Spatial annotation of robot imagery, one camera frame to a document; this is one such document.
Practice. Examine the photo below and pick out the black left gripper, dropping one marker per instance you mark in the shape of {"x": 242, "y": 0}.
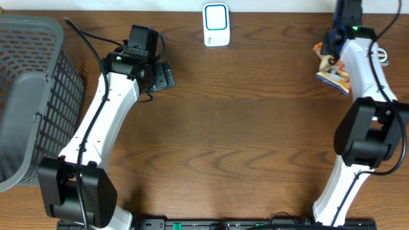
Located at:
{"x": 165, "y": 75}

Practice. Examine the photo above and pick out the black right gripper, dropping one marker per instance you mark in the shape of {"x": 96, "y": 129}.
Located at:
{"x": 326, "y": 45}

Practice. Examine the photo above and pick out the orange Kleenex tissue pack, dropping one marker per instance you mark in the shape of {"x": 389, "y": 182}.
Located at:
{"x": 317, "y": 50}

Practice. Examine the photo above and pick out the large white wet-wipes pack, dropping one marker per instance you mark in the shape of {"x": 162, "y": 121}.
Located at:
{"x": 334, "y": 75}

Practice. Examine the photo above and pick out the small dark green box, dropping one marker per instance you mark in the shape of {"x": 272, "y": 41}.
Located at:
{"x": 383, "y": 56}

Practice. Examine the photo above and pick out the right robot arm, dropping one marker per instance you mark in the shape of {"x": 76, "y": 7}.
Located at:
{"x": 371, "y": 139}

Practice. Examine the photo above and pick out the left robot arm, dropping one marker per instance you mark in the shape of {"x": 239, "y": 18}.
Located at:
{"x": 75, "y": 186}

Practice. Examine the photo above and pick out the white barcode scanner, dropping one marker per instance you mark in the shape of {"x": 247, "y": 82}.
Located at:
{"x": 216, "y": 24}

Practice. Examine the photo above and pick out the grey plastic mesh basket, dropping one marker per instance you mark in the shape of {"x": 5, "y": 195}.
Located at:
{"x": 41, "y": 96}

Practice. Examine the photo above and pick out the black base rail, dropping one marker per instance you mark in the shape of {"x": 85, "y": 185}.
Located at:
{"x": 280, "y": 223}

